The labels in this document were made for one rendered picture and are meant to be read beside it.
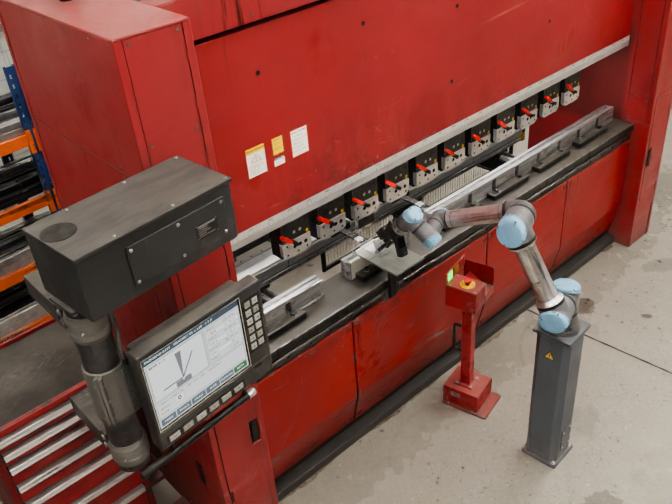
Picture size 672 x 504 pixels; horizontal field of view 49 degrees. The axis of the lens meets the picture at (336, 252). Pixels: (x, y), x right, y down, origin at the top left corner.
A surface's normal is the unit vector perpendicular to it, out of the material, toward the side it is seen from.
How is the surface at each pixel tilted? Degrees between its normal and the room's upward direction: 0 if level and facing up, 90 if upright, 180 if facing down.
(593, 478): 0
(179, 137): 90
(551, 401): 90
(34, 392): 0
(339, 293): 0
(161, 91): 90
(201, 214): 90
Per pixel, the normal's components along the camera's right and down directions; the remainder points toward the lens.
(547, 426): -0.69, 0.44
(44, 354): -0.07, -0.83
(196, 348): 0.74, 0.33
